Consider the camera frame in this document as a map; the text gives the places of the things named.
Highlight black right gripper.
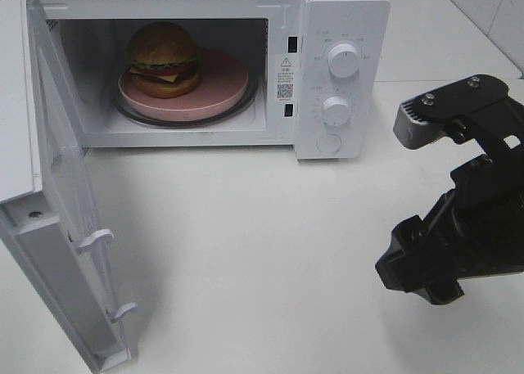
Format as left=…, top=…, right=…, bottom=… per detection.
left=375, top=99, right=523, bottom=305

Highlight round white door release button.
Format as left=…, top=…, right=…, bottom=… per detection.
left=316, top=133, right=342, bottom=154

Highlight pink round plate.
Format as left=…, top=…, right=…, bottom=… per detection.
left=118, top=48, right=249, bottom=124

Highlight burger with lettuce and cheese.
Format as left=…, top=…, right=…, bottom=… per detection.
left=128, top=21, right=201, bottom=99

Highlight white microwave door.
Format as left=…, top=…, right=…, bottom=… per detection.
left=1, top=0, right=134, bottom=373

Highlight lower white microwave knob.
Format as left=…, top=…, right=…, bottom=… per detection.
left=322, top=96, right=351, bottom=127

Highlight white microwave knob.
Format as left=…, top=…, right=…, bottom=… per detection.
left=327, top=42, right=360, bottom=79
left=322, top=96, right=351, bottom=127

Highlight upper white microwave knob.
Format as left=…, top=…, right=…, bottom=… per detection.
left=327, top=42, right=360, bottom=79

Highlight white microwave oven body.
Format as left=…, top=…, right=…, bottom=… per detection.
left=43, top=0, right=390, bottom=159

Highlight glass microwave turntable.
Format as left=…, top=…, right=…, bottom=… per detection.
left=114, top=79, right=258, bottom=128

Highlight white warning label sticker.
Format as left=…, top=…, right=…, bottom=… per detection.
left=273, top=53, right=298, bottom=101

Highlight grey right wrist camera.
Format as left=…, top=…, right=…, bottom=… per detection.
left=393, top=74, right=516, bottom=150

